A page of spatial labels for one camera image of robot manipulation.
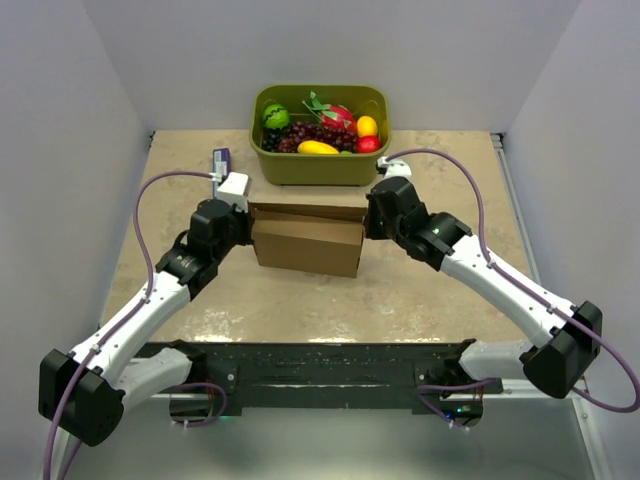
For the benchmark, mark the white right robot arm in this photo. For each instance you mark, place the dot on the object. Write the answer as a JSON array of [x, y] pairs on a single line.
[[558, 346]]

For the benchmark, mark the yellow toy lemon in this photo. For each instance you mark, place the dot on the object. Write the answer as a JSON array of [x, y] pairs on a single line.
[[366, 126]]

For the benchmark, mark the green toy watermelon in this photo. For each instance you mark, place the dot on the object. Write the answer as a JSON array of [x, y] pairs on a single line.
[[275, 117]]

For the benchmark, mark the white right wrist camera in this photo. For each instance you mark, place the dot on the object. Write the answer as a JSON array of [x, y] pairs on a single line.
[[393, 168]]

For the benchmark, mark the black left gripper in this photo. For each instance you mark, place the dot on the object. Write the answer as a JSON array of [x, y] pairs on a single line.
[[248, 223]]

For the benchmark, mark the purple toy grape bunch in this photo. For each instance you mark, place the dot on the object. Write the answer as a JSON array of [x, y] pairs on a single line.
[[298, 132]]

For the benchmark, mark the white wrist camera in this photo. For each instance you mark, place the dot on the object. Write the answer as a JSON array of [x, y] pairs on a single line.
[[393, 168], [234, 191]]

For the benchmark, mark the red toy apple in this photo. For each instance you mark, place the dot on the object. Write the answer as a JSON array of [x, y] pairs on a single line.
[[368, 144]]

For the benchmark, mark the yellow toy mango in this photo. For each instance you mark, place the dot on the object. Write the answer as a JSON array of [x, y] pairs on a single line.
[[313, 147]]

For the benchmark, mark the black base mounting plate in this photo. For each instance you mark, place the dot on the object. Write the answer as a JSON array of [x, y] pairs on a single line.
[[387, 376]]

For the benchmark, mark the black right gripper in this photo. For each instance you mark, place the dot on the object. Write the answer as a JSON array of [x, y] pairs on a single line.
[[372, 230]]

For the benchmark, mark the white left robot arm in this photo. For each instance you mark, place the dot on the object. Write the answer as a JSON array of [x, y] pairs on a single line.
[[87, 390]]

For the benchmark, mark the pink toy dragon fruit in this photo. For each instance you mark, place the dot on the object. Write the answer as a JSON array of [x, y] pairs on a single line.
[[336, 116]]

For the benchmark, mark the brown cardboard box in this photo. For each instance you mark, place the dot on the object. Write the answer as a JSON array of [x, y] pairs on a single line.
[[319, 239]]

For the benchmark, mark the olive green plastic bin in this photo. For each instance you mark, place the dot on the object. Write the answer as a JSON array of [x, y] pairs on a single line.
[[343, 169]]

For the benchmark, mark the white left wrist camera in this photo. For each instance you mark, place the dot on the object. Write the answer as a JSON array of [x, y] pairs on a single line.
[[234, 191]]

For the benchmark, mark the dark blue toy grapes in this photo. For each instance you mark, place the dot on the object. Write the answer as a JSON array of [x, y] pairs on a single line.
[[271, 140]]

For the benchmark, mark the purple toothpaste box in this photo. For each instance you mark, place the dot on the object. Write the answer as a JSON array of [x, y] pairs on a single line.
[[221, 166]]

